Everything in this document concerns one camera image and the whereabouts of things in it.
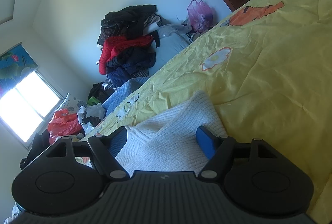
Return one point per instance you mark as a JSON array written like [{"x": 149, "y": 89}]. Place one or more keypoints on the pink plastic bag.
[{"x": 199, "y": 15}]

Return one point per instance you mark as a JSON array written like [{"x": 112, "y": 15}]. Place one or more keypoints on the dark clothes pile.
[{"x": 36, "y": 146}]

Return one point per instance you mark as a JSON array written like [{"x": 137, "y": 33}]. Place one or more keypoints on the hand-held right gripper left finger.
[{"x": 118, "y": 142}]

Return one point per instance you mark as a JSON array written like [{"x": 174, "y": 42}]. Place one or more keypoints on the yellow printed bedsheet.
[{"x": 272, "y": 70}]

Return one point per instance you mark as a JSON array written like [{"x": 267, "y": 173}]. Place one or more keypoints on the floral roller blind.
[{"x": 13, "y": 63}]

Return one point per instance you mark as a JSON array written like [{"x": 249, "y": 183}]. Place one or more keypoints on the black clothes heap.
[{"x": 124, "y": 21}]

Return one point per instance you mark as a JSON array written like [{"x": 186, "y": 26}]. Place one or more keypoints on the crumpled white bag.
[{"x": 92, "y": 113}]

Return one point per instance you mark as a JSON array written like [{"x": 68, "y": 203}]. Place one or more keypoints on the navy puffer jacket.
[{"x": 132, "y": 63}]

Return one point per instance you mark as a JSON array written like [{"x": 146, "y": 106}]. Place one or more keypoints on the light blue knit blanket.
[{"x": 122, "y": 95}]

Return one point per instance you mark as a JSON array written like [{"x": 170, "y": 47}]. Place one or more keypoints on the floral patterned pillow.
[{"x": 71, "y": 104}]

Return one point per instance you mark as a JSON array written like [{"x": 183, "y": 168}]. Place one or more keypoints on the green item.
[{"x": 94, "y": 102}]

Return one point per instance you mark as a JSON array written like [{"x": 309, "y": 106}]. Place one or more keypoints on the window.
[{"x": 28, "y": 109}]

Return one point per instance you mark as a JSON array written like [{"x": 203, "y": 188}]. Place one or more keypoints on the white knit sweater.
[{"x": 166, "y": 141}]

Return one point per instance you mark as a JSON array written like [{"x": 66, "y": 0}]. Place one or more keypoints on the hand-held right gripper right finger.
[{"x": 206, "y": 142}]

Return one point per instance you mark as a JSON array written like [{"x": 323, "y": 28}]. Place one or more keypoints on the red plastic bag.
[{"x": 63, "y": 124}]

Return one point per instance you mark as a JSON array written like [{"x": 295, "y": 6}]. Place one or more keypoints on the grey pillow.
[{"x": 171, "y": 47}]

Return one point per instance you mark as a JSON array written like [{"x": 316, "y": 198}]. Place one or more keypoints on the red puffer jacket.
[{"x": 116, "y": 47}]

